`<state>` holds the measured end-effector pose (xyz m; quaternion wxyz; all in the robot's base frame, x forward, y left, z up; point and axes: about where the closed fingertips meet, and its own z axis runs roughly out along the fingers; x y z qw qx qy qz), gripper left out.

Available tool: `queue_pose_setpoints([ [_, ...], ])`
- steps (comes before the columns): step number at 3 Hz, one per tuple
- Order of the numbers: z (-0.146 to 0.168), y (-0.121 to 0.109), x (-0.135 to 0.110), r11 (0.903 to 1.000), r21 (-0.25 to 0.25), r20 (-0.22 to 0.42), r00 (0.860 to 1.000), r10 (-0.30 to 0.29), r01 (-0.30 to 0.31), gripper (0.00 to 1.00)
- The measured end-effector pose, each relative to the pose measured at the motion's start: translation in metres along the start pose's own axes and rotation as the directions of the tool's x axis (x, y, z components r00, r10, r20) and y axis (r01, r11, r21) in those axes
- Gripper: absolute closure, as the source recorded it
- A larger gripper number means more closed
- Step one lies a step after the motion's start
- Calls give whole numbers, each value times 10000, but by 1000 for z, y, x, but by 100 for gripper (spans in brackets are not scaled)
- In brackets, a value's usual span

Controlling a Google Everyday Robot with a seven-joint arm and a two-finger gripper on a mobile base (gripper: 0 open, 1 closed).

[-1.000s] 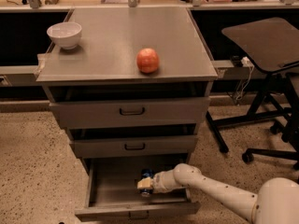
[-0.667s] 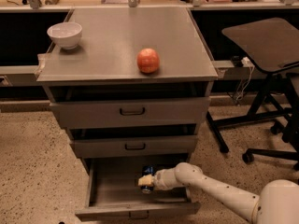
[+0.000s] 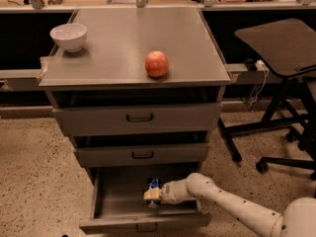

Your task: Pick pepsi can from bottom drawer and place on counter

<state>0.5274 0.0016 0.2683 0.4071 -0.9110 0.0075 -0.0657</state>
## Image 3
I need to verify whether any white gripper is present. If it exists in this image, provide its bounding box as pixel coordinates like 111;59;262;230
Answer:
143;180;189;204

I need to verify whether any blue pepsi can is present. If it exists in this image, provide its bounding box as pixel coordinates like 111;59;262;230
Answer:
146;178;161;208

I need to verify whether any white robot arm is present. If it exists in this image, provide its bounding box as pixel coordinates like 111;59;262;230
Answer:
143;173;316;237

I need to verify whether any grey open bottom drawer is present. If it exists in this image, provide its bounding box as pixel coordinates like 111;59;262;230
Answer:
79;163;211;234

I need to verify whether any grey middle drawer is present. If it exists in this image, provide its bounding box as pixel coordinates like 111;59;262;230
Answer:
75;143;208;167

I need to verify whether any grey drawer cabinet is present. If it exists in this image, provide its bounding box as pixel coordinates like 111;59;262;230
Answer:
40;7;230;159

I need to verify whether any grey top drawer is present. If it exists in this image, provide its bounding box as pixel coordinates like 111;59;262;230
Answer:
53;103;222;136

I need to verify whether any red apple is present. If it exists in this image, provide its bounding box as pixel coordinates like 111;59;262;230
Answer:
145;50;169;78

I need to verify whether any black office chair base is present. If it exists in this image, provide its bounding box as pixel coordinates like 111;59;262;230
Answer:
255;76;316;199

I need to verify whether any white bowl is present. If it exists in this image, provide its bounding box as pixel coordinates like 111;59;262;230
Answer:
49;23;87;52

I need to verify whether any dark side table with stand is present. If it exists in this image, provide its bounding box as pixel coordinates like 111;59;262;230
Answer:
218;18;316;162

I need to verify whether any white power adapter with cable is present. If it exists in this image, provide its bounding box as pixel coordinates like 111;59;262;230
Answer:
246;60;270;111

